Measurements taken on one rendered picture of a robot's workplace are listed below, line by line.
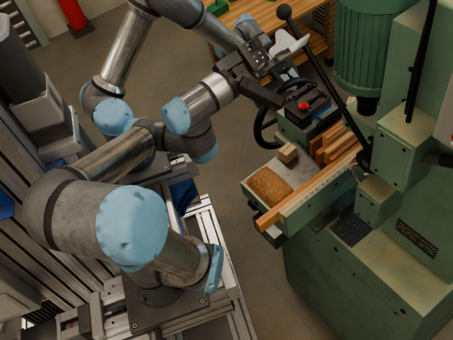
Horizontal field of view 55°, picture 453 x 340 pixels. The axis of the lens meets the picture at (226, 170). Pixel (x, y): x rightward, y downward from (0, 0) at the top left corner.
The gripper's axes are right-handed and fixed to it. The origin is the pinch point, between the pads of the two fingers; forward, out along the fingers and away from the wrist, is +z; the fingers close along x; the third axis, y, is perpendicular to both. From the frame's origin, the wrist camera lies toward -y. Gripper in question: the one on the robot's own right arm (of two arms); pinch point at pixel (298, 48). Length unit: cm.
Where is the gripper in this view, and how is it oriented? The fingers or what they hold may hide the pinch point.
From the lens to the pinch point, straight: 105.4
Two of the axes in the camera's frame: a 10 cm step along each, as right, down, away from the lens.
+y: -5.6, -8.2, -0.8
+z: 7.9, -5.6, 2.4
